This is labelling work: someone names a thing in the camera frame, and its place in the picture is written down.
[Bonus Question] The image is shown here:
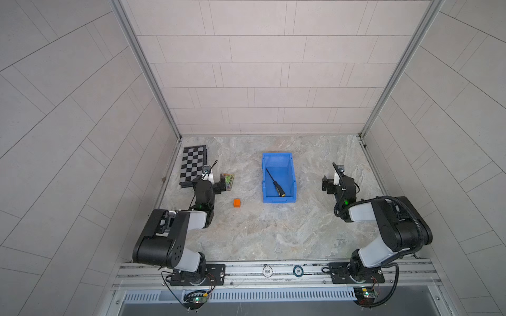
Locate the blue plastic bin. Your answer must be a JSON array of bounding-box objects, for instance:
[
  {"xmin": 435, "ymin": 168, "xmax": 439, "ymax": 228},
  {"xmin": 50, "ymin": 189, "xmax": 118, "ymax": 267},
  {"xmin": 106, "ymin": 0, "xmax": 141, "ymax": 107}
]
[{"xmin": 262, "ymin": 152, "xmax": 297, "ymax": 204}]

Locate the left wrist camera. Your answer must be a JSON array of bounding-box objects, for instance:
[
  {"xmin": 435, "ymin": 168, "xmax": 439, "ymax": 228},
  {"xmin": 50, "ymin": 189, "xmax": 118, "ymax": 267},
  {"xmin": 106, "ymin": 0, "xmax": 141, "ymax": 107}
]
[{"xmin": 202, "ymin": 165, "xmax": 215, "ymax": 184}]

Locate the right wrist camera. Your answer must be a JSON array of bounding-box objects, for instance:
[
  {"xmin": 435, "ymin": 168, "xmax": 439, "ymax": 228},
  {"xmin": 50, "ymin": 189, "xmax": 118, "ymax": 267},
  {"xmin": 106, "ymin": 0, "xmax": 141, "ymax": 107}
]
[{"xmin": 332, "ymin": 163, "xmax": 345, "ymax": 186}]

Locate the left green circuit board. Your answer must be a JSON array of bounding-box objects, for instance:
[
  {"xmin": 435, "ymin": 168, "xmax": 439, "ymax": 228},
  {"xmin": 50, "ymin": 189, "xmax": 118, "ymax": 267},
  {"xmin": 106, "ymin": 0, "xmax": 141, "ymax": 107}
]
[{"xmin": 183, "ymin": 290, "xmax": 210, "ymax": 309}]

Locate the colourful card box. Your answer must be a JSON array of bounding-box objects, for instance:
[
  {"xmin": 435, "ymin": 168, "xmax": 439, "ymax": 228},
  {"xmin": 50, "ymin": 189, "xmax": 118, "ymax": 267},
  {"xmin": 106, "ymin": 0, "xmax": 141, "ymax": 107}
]
[{"xmin": 222, "ymin": 174, "xmax": 235, "ymax": 191}]

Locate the dark round sticker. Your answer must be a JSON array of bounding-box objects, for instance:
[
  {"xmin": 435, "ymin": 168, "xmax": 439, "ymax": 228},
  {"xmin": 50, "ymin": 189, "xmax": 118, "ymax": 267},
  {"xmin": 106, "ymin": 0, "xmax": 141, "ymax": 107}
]
[{"xmin": 293, "ymin": 265, "xmax": 304, "ymax": 278}]

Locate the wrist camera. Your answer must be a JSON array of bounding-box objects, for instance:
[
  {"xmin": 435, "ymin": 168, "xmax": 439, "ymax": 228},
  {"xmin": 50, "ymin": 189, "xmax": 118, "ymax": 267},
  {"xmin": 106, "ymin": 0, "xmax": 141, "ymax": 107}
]
[
  {"xmin": 202, "ymin": 165, "xmax": 215, "ymax": 184},
  {"xmin": 332, "ymin": 163, "xmax": 345, "ymax": 186}
]

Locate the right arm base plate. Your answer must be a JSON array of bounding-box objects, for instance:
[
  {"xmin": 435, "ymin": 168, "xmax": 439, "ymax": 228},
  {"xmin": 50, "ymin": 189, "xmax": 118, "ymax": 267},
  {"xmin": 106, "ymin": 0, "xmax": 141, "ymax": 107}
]
[{"xmin": 322, "ymin": 262, "xmax": 385, "ymax": 284}]

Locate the black yellow screwdriver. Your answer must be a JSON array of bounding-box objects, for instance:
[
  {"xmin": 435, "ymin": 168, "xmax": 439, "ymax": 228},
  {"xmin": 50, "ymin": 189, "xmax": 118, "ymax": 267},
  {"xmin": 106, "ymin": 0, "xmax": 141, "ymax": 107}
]
[{"xmin": 266, "ymin": 169, "xmax": 286, "ymax": 198}]

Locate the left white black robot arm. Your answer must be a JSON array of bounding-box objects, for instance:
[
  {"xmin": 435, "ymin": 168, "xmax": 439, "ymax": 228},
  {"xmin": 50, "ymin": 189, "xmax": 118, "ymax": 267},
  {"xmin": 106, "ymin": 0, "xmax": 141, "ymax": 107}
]
[{"xmin": 133, "ymin": 175, "xmax": 226, "ymax": 279}]

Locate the aluminium mounting rail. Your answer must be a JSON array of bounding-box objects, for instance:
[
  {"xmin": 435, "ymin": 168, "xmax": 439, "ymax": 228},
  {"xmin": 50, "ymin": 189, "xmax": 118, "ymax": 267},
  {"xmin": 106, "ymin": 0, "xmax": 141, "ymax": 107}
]
[{"xmin": 111, "ymin": 258, "xmax": 442, "ymax": 290}]

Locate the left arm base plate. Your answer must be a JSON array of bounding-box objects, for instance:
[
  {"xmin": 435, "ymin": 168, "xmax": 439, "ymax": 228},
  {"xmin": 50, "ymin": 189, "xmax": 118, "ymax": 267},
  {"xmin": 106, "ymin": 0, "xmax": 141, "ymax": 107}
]
[{"xmin": 169, "ymin": 264, "xmax": 226, "ymax": 287}]

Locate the black white checkerboard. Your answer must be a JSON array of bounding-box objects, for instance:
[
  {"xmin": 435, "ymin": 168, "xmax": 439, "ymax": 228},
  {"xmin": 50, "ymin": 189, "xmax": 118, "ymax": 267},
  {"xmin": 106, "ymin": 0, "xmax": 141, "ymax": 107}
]
[{"xmin": 179, "ymin": 145, "xmax": 207, "ymax": 188}]

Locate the right green circuit board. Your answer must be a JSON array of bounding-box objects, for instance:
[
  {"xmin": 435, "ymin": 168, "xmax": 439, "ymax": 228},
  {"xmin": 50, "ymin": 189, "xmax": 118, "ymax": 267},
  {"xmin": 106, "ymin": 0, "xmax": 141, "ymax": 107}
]
[{"xmin": 353, "ymin": 287, "xmax": 378, "ymax": 306}]

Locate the white round sticker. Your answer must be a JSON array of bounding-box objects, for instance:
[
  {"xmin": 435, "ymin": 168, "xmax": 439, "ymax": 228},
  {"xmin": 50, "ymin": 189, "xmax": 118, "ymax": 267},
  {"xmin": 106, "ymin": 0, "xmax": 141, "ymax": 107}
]
[{"xmin": 262, "ymin": 265, "xmax": 274, "ymax": 279}]

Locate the green circuit board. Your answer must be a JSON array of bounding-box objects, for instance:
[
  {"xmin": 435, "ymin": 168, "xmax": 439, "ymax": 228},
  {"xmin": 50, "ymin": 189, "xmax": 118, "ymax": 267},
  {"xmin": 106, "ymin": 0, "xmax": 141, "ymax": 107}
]
[
  {"xmin": 353, "ymin": 287, "xmax": 378, "ymax": 306},
  {"xmin": 183, "ymin": 290, "xmax": 210, "ymax": 309}
]

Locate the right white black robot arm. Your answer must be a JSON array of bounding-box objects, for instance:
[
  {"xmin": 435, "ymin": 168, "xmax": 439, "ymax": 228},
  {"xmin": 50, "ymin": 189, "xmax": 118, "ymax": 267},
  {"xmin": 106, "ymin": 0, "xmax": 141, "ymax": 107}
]
[{"xmin": 322, "ymin": 174, "xmax": 433, "ymax": 283}]

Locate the right black cable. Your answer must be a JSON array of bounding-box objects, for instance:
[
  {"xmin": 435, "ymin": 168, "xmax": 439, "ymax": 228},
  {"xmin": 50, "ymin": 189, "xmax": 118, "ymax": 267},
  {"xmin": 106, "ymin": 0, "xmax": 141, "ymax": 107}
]
[{"xmin": 355, "ymin": 262, "xmax": 400, "ymax": 309}]

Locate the left black cable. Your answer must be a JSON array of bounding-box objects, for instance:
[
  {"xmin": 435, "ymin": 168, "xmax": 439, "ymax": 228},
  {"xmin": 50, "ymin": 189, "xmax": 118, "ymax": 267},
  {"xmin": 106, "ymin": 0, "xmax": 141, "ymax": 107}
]
[{"xmin": 160, "ymin": 270, "xmax": 217, "ymax": 312}]

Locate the black cable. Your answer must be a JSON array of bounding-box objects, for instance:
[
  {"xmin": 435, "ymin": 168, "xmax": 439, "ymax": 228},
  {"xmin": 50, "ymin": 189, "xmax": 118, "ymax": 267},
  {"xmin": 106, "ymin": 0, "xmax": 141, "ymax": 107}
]
[
  {"xmin": 355, "ymin": 262, "xmax": 400, "ymax": 309},
  {"xmin": 160, "ymin": 270, "xmax": 217, "ymax": 312}
]

